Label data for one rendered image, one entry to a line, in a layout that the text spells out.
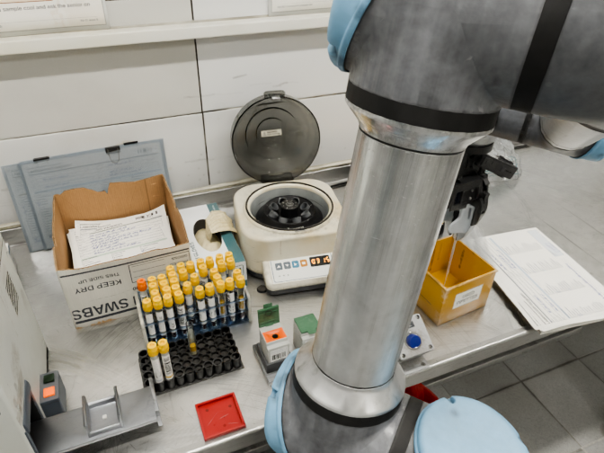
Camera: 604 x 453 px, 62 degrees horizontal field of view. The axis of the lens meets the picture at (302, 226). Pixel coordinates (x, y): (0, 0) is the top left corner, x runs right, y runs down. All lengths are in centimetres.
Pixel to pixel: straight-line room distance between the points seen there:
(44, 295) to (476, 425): 91
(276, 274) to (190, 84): 48
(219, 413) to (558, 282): 77
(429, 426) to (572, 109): 31
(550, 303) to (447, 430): 68
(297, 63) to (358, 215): 91
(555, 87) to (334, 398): 32
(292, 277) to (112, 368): 39
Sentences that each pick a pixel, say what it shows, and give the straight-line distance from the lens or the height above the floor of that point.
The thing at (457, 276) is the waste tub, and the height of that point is 89.
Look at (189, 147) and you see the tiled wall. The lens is 128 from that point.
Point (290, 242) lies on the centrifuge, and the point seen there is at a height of 98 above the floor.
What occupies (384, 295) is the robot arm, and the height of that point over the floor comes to 133.
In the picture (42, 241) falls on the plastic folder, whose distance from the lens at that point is 131.
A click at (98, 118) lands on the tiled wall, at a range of 122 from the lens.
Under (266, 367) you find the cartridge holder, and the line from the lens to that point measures 91.
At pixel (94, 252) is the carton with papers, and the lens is 116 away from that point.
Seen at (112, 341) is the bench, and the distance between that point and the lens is 104.
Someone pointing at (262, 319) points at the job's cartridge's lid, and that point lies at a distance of 90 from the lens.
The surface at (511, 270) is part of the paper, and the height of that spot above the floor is 89.
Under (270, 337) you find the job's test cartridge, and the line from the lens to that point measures 89.
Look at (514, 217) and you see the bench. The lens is 144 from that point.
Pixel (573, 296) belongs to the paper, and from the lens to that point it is 122.
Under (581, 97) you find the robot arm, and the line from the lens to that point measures 35.
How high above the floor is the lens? 162
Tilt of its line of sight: 36 degrees down
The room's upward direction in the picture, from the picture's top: 2 degrees clockwise
